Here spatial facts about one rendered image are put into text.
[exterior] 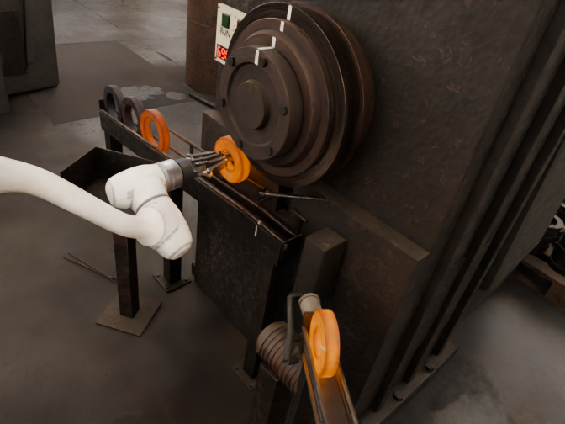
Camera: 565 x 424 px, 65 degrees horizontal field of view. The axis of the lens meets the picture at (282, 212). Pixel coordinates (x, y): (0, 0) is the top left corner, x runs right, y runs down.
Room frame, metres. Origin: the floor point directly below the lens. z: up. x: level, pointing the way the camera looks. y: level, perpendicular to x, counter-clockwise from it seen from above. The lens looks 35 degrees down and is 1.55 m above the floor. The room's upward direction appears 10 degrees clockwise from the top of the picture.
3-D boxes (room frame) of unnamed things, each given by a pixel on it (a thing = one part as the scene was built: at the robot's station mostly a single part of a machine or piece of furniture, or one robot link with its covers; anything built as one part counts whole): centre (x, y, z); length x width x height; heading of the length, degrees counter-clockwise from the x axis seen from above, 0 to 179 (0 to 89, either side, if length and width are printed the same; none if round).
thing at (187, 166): (1.16, 0.30, 0.84); 0.09 x 0.08 x 0.07; 138
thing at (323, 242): (1.00, -0.14, 0.68); 0.11 x 0.08 x 0.24; 138
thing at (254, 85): (1.07, 0.11, 1.11); 0.28 x 0.06 x 0.28; 48
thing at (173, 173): (1.11, 0.35, 0.83); 0.09 x 0.06 x 0.09; 48
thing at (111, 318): (1.27, 0.59, 0.36); 0.26 x 0.20 x 0.72; 83
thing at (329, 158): (1.15, 0.05, 1.11); 0.47 x 0.06 x 0.47; 48
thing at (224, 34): (1.45, 0.22, 1.15); 0.26 x 0.02 x 0.18; 48
